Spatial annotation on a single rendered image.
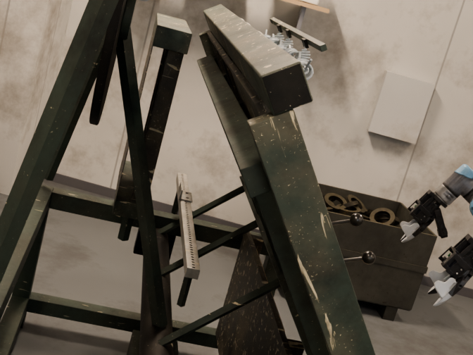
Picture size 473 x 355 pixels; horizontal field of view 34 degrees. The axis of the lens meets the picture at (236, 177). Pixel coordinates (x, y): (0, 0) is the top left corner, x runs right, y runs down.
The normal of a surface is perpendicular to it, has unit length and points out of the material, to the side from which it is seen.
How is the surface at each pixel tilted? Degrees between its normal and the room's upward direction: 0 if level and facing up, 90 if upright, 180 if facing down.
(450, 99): 90
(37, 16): 90
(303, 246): 90
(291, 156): 90
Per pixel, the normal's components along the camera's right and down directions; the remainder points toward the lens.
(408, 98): -0.07, 0.23
